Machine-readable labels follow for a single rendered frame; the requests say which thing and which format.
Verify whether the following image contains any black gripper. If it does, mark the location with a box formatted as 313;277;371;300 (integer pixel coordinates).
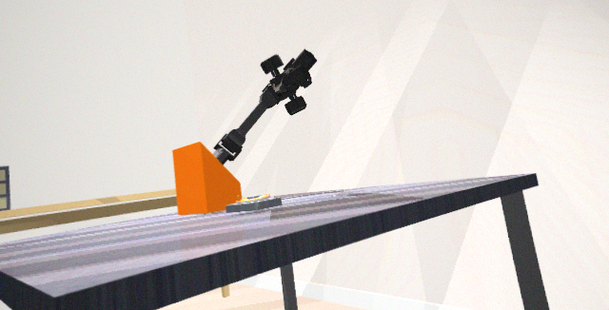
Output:
261;54;306;116

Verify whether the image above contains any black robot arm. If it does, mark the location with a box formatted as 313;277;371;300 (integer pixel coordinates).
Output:
213;49;317;165

